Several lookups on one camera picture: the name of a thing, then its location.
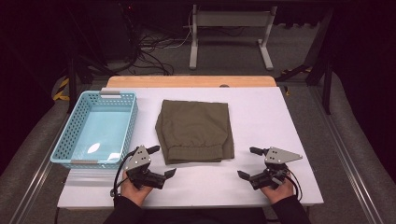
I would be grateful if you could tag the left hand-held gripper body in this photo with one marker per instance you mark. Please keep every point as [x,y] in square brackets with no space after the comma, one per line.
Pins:
[139,158]

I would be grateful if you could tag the yellow black hazard tape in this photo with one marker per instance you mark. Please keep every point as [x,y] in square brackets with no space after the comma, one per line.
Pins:
[61,90]

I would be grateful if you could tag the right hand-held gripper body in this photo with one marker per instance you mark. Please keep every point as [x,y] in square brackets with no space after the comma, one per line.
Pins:
[278,155]

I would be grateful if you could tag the olive green pants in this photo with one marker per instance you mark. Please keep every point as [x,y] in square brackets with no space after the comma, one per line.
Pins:
[193,130]

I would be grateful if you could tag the black metal stand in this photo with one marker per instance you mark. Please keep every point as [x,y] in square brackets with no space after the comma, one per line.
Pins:
[325,71]
[72,84]

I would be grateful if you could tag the light blue plastic basket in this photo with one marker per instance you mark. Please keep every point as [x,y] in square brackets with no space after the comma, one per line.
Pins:
[102,130]

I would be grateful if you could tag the metal floor rail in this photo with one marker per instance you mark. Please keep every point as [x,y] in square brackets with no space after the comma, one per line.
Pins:
[34,183]
[348,155]

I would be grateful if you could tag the white metal stand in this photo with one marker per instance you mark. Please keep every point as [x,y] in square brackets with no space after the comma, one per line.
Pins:
[230,18]

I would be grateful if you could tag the person's right hand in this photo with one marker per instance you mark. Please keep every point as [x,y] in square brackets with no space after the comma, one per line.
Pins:
[278,194]

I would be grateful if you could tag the person's left hand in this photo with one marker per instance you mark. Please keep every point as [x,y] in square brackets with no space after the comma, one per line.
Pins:
[135,193]

